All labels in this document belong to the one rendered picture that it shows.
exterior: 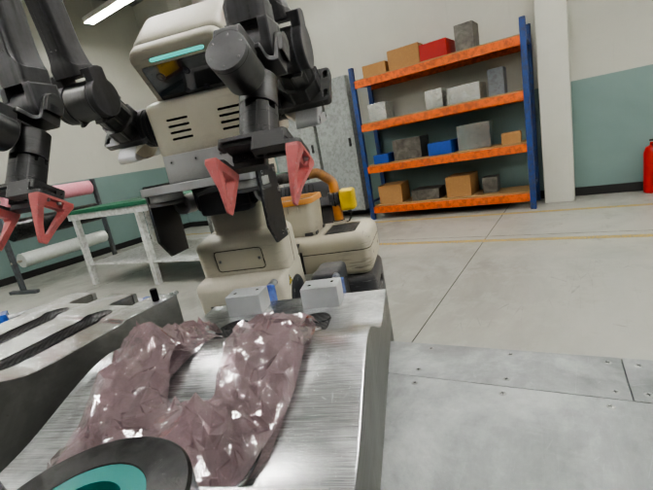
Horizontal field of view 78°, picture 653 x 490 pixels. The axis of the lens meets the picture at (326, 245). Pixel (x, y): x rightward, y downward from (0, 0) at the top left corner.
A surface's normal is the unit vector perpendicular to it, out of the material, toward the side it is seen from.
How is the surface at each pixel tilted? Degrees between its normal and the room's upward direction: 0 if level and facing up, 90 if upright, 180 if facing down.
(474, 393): 0
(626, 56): 90
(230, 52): 63
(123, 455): 0
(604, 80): 90
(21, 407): 90
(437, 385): 0
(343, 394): 16
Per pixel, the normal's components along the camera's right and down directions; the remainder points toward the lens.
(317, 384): -0.22, -0.85
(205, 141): -0.18, 0.39
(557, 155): -0.51, 0.29
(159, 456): -0.18, -0.96
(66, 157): 0.84, -0.03
